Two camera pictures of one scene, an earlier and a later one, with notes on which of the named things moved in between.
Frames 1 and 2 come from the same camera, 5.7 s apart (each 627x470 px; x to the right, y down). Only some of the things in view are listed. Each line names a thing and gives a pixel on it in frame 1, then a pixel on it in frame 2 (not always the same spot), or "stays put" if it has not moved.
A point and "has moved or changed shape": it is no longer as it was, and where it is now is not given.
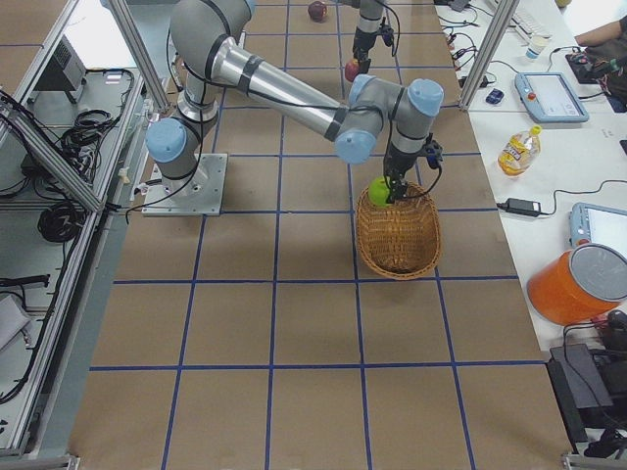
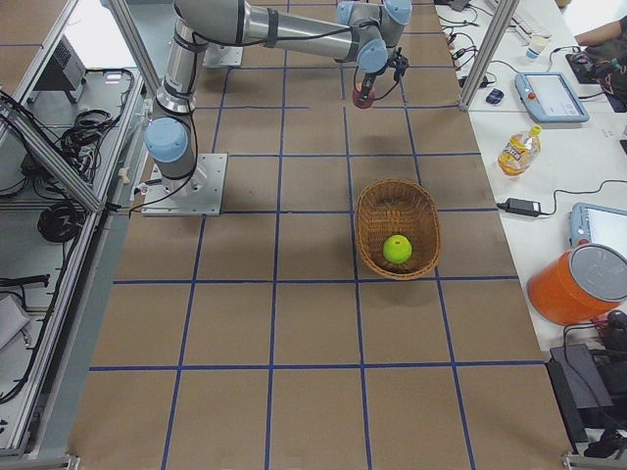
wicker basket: x=404 y=240 stays put
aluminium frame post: x=489 y=55 stays put
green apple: x=378 y=191 → x=397 y=249
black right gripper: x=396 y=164 → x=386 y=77
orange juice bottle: x=520 y=153 stays put
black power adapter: x=522 y=208 stays put
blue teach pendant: x=550 y=97 stays put
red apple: x=352 y=69 has moved or changed shape
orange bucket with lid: x=579 y=286 stays put
